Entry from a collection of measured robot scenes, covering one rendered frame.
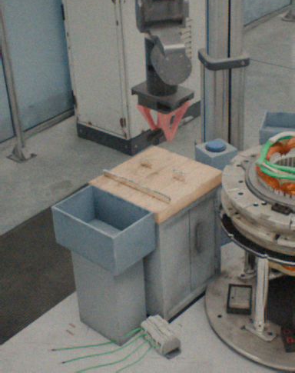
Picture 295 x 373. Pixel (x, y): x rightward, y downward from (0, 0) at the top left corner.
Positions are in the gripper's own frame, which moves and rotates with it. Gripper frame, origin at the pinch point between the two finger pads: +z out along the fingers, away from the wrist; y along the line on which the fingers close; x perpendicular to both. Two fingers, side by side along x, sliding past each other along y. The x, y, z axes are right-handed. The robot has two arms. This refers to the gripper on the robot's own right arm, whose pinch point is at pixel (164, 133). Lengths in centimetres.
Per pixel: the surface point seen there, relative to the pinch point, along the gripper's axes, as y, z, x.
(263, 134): 2.0, 13.7, 32.0
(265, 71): -159, 134, 291
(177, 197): 4.6, 11.5, -1.9
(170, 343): 12.0, 36.5, -13.7
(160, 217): 5.7, 12.2, -8.2
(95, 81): -173, 90, 142
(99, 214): -10.3, 18.5, -8.9
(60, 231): -10.4, 16.5, -19.2
